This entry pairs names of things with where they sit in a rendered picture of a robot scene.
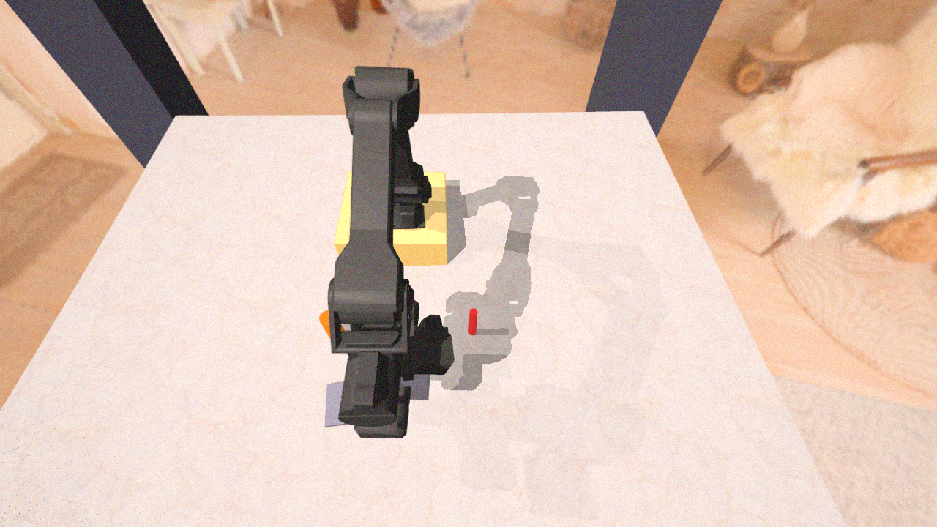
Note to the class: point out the orange cylinder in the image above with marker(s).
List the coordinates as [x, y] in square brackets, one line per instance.
[323, 318]

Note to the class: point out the red peg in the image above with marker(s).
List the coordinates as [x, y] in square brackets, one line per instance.
[472, 321]

